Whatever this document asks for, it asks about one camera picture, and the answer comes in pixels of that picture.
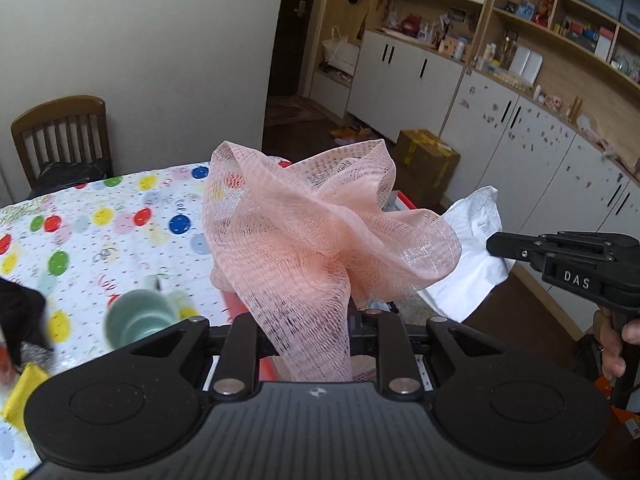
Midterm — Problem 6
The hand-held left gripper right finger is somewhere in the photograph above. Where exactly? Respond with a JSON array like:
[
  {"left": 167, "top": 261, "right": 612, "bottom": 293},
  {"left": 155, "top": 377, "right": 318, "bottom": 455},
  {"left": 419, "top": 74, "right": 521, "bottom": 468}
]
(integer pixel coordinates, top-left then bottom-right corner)
[{"left": 349, "top": 310, "right": 522, "bottom": 402}]

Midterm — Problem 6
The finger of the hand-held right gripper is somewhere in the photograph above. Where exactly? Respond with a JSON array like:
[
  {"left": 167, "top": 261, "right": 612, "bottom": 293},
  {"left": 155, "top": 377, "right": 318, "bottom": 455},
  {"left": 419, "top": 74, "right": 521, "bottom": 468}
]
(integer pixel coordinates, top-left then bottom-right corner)
[{"left": 486, "top": 231, "right": 540, "bottom": 262}]

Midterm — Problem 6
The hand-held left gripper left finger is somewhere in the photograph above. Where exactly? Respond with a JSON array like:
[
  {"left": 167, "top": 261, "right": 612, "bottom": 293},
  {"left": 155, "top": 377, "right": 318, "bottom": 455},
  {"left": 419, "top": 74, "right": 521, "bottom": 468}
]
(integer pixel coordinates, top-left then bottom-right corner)
[{"left": 119, "top": 314, "right": 262, "bottom": 402}]

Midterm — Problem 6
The white quilted cloth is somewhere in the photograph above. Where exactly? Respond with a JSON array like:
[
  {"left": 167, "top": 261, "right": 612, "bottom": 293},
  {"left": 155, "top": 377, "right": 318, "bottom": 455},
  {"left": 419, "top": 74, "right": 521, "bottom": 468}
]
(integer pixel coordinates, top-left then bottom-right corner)
[{"left": 416, "top": 185, "right": 509, "bottom": 324}]

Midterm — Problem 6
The pink mesh cloth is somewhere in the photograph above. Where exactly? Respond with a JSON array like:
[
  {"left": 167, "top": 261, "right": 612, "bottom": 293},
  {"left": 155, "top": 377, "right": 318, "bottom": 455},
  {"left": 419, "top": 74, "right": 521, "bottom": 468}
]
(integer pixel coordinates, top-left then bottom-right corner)
[{"left": 202, "top": 138, "right": 462, "bottom": 382}]

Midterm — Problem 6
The person's right hand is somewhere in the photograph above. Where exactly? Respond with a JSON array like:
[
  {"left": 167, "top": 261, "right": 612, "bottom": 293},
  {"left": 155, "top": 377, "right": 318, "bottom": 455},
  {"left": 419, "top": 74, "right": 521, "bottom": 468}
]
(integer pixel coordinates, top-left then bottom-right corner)
[{"left": 594, "top": 309, "right": 640, "bottom": 382}]

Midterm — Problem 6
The white cabinet with stickers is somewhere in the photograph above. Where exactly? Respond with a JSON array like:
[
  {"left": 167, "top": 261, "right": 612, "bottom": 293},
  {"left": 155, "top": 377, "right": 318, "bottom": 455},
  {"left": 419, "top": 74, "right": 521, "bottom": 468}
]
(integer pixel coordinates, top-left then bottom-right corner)
[{"left": 439, "top": 66, "right": 640, "bottom": 332}]

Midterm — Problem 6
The green ceramic cup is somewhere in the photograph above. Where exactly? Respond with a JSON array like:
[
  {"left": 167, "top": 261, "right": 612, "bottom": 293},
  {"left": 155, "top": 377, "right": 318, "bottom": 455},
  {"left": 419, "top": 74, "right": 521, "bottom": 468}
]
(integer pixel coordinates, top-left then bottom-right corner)
[{"left": 103, "top": 288, "right": 194, "bottom": 354}]

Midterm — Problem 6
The brown cardboard box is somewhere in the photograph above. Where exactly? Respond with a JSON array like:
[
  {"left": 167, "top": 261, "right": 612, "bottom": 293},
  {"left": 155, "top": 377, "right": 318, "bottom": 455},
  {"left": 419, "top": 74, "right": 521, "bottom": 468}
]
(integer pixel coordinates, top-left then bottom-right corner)
[{"left": 389, "top": 129, "right": 461, "bottom": 209}]

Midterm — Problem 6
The orange box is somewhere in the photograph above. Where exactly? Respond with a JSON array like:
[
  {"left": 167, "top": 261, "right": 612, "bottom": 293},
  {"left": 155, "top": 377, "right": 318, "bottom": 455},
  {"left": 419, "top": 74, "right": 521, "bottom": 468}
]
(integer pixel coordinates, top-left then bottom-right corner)
[{"left": 594, "top": 376, "right": 640, "bottom": 442}]

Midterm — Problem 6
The balloon printed tablecloth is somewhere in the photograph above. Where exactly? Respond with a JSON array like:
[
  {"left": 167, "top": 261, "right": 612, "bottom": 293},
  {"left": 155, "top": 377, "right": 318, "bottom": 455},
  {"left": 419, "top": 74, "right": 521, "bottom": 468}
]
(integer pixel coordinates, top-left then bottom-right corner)
[{"left": 0, "top": 160, "right": 232, "bottom": 480}]

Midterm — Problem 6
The lower white cabinet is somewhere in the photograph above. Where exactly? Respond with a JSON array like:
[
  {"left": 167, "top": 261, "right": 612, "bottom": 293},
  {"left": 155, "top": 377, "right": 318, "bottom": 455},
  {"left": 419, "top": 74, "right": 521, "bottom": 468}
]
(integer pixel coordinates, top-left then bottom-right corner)
[{"left": 345, "top": 29, "right": 467, "bottom": 139}]

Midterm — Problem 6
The black cloth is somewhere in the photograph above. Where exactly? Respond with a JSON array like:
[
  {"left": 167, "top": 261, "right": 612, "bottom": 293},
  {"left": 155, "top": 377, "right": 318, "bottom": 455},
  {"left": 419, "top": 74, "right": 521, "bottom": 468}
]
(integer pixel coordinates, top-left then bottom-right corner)
[{"left": 0, "top": 277, "right": 54, "bottom": 367}]

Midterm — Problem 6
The yellow cloth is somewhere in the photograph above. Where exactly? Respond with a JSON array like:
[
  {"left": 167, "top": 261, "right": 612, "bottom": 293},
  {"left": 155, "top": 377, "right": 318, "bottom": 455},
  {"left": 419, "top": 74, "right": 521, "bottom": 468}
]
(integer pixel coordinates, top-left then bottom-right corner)
[{"left": 0, "top": 362, "right": 51, "bottom": 432}]

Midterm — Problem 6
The door mat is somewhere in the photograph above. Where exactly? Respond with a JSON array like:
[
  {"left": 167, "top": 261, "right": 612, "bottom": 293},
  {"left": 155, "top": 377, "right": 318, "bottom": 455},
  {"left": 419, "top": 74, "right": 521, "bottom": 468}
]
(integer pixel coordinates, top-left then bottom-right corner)
[{"left": 263, "top": 95, "right": 327, "bottom": 129}]

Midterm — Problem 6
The white paper bag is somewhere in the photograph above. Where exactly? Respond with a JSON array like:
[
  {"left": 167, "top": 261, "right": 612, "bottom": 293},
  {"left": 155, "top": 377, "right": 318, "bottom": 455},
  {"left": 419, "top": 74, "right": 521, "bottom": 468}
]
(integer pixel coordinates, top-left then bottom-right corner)
[{"left": 319, "top": 27, "right": 362, "bottom": 74}]

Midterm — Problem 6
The wooden chair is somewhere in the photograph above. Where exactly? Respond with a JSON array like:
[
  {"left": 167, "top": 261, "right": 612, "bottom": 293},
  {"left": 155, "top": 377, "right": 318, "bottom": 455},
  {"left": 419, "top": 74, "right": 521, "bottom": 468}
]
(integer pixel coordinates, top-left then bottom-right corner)
[{"left": 10, "top": 94, "right": 114, "bottom": 187}]

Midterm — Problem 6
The dark door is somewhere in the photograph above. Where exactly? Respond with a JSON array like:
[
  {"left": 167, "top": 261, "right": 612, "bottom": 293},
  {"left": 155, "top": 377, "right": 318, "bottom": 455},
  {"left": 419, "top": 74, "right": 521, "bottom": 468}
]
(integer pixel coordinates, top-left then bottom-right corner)
[{"left": 262, "top": 0, "right": 337, "bottom": 127}]

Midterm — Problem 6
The wooden wall shelving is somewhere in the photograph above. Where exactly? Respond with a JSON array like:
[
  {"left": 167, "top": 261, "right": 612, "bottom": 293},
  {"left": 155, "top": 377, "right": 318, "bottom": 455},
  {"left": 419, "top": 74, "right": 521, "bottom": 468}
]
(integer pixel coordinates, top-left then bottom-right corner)
[{"left": 469, "top": 0, "right": 640, "bottom": 182}]

